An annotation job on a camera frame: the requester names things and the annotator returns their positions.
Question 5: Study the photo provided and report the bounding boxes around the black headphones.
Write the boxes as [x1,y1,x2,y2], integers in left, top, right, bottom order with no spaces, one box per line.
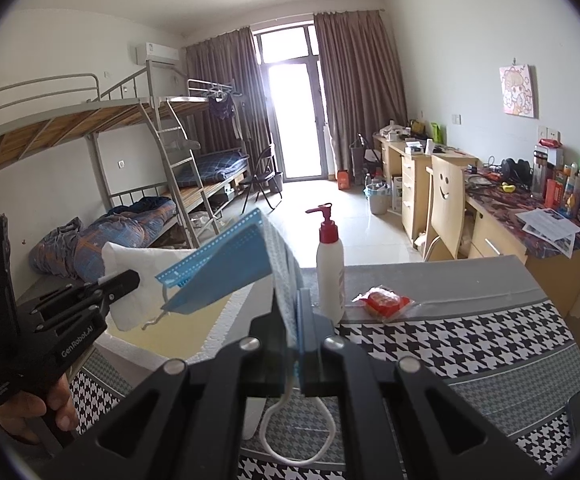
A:
[500,158,531,181]

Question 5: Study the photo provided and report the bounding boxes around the white face mask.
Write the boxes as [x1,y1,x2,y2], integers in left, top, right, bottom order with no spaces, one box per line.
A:
[101,241,171,332]

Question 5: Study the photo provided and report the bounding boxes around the metal bed ladder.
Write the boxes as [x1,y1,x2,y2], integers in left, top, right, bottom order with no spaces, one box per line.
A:
[140,97,221,250]

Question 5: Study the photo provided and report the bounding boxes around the plain wooden desk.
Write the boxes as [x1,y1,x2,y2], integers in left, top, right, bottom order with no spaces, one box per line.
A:
[372,132,478,246]

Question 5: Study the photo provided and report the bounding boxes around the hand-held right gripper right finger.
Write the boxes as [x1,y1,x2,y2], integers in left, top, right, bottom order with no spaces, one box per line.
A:
[297,290,550,480]

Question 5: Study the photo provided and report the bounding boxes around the brown curtain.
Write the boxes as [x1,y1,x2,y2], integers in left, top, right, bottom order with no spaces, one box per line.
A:
[185,27,275,186]
[314,9,411,181]

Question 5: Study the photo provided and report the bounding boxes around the short metal bunk bed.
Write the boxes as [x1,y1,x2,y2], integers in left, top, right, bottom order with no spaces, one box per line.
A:
[167,79,251,221]

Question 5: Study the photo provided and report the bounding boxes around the red snack packet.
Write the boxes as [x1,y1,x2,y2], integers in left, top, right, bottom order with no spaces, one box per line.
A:
[352,286,415,322]

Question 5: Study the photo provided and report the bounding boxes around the blue face mask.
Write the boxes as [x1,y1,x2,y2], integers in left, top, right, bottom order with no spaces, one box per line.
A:
[142,208,277,332]
[260,214,335,465]

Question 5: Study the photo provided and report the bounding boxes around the white air conditioner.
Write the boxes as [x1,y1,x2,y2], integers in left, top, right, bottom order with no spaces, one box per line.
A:
[136,42,179,66]

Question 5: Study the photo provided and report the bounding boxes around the white pump bottle red top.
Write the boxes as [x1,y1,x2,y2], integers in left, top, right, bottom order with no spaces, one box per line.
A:
[306,203,347,325]

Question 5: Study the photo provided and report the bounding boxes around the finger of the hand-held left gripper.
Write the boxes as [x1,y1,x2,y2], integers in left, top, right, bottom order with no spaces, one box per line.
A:
[35,269,142,317]
[40,282,140,332]

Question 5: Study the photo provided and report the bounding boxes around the person's left hand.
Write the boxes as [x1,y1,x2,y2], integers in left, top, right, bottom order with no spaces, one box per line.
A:
[0,374,79,445]

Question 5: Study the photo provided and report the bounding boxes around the blue plaid quilt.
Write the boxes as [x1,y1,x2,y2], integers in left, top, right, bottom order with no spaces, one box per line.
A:
[29,197,178,281]

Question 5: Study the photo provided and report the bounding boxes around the navy quilt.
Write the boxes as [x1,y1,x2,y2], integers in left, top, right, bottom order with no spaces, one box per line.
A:
[175,150,249,186]

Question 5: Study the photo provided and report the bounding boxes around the white foam box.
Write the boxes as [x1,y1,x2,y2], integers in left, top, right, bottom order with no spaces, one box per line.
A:
[87,280,275,441]

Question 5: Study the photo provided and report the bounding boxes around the long metal bunk bed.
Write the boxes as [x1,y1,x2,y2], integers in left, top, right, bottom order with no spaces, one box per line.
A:
[0,72,205,281]

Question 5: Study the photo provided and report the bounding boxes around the black bag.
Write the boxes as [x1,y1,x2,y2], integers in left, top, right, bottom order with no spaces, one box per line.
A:
[350,135,383,186]

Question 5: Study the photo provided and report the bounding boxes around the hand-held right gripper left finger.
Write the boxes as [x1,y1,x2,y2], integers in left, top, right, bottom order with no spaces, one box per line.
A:
[55,292,298,480]

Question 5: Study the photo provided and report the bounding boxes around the row of toiletry bottles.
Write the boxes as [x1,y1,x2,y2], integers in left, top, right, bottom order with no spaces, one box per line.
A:
[532,145,580,236]

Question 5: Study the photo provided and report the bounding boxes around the houndstooth table cloth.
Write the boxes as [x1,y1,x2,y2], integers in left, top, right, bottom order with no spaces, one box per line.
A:
[67,255,580,480]

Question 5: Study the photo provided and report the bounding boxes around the wooden desk patterned top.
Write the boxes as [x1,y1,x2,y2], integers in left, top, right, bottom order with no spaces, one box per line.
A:
[464,170,580,316]

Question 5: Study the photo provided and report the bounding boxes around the glass balcony door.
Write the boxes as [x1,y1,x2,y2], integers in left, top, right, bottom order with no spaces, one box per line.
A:
[252,22,328,181]

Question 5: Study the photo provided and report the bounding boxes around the printed papers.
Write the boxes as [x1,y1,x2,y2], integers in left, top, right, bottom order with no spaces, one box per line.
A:
[514,207,580,252]

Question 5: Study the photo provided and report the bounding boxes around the white items on desk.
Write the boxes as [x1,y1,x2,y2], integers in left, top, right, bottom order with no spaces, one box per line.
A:
[382,121,411,142]

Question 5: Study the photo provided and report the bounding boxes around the wooden chair smiley face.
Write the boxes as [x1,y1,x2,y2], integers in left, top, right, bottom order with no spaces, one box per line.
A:
[424,155,470,261]

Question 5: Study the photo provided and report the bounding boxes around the cartoon wall poster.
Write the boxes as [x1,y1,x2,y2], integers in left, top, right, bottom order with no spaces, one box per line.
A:
[500,64,539,118]

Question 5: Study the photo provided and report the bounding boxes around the black folding chair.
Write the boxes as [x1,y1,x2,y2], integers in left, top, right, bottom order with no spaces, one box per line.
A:
[242,145,283,211]

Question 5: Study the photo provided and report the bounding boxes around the grey trash bin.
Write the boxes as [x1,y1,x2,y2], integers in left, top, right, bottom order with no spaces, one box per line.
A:
[365,182,393,215]

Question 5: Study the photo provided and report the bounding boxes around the dark hanging clothes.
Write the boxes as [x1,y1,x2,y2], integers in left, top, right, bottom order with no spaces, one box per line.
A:
[207,92,238,121]

